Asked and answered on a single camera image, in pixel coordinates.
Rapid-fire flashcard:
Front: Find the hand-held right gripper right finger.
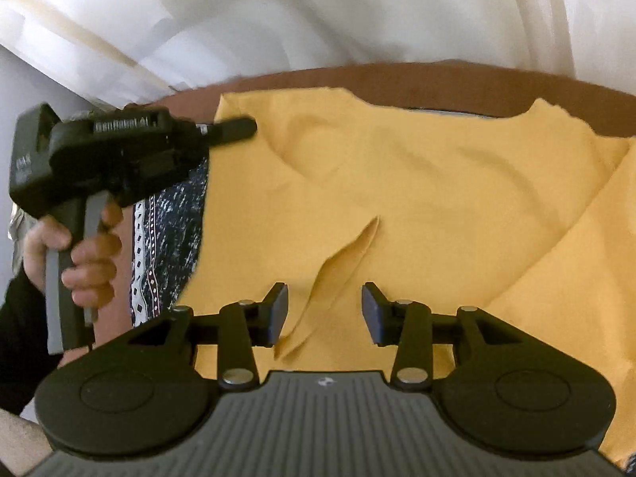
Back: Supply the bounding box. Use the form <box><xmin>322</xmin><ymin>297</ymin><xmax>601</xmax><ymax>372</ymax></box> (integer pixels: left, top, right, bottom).
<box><xmin>362</xmin><ymin>282</ymin><xmax>522</xmax><ymax>387</ymax></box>

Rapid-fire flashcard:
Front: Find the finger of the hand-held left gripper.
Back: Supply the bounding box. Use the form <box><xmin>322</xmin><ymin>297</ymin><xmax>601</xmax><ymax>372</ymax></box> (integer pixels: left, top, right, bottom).
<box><xmin>207</xmin><ymin>116</ymin><xmax>257</xmax><ymax>149</ymax></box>

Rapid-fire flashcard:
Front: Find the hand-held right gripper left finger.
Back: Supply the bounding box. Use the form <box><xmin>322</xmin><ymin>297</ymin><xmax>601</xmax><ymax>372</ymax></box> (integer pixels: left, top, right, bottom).
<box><xmin>128</xmin><ymin>282</ymin><xmax>289</xmax><ymax>389</ymax></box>

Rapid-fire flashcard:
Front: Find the yellow shirt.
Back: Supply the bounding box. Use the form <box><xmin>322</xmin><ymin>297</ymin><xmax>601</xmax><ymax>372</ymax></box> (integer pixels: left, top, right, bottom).
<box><xmin>175</xmin><ymin>88</ymin><xmax>636</xmax><ymax>473</ymax></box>

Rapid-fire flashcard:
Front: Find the person's left forearm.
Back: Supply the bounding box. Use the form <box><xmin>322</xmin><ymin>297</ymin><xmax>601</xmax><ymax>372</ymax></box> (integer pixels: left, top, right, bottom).
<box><xmin>0</xmin><ymin>272</ymin><xmax>64</xmax><ymax>415</ymax></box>

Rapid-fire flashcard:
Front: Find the person's left hand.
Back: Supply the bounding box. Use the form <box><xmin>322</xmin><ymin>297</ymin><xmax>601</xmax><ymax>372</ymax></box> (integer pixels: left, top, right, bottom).
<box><xmin>23</xmin><ymin>205</ymin><xmax>124</xmax><ymax>318</ymax></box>

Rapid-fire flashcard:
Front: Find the dark patterned cloth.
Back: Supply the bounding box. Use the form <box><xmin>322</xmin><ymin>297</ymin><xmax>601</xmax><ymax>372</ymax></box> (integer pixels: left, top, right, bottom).
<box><xmin>128</xmin><ymin>155</ymin><xmax>209</xmax><ymax>329</ymax></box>

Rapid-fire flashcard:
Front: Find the white curtain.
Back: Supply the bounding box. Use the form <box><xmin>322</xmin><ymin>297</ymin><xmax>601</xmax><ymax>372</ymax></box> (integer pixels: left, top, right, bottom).
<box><xmin>0</xmin><ymin>0</ymin><xmax>636</xmax><ymax>108</ymax></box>

